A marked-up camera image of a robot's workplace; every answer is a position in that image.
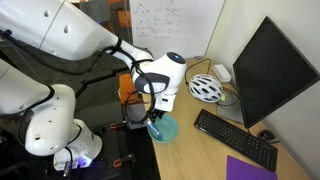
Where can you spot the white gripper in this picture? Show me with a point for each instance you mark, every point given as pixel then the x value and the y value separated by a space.
pixel 166 102

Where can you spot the blue and white marker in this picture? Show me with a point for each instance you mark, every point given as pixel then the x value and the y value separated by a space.
pixel 155 131

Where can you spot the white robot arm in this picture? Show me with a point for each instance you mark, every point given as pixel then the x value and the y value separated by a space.
pixel 50 30

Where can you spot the teal bowl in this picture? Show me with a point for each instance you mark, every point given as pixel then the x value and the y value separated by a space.
pixel 170 128

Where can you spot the orange chair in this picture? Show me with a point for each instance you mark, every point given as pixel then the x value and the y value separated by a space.
pixel 126 86

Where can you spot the white bicycle helmet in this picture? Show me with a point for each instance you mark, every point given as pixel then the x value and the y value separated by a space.
pixel 205 88

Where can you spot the green sticky note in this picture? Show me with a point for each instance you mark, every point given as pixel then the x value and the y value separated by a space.
pixel 223 97

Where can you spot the silver monitor stand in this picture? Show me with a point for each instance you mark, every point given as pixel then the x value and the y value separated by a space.
pixel 230 111

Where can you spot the black keyboard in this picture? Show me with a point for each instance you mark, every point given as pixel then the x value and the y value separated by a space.
pixel 236 140

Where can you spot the whiteboard with writing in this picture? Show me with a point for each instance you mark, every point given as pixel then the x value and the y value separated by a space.
pixel 186 30

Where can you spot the purple paper sheet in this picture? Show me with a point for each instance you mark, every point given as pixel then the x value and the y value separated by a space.
pixel 246 170

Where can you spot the black computer mouse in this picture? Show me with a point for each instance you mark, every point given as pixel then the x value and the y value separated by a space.
pixel 266 135

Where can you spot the black computer monitor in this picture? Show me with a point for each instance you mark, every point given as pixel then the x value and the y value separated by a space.
pixel 270 73

